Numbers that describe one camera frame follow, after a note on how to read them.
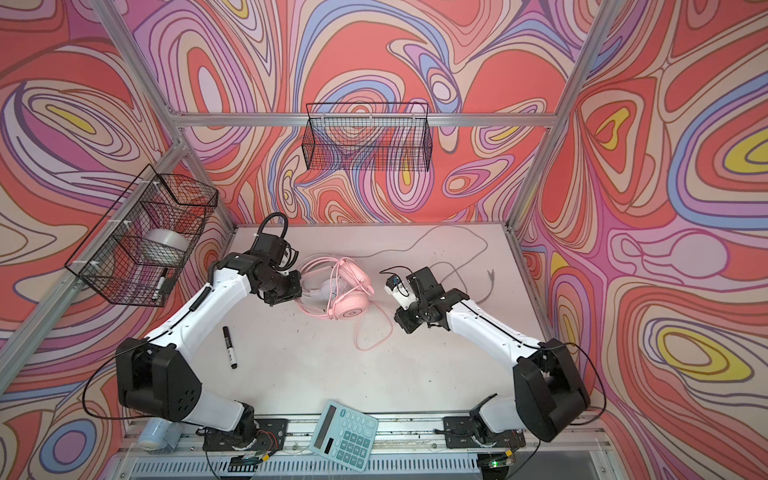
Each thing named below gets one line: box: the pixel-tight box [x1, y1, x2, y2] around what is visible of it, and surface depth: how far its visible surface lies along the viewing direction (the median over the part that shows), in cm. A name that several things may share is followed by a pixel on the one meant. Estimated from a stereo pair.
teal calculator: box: [310, 400, 379, 472], surface depth 73 cm
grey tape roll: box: [142, 229, 189, 267], surface depth 74 cm
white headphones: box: [301, 276, 331, 313], surface depth 95 cm
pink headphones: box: [296, 257, 375, 320], surface depth 78 cm
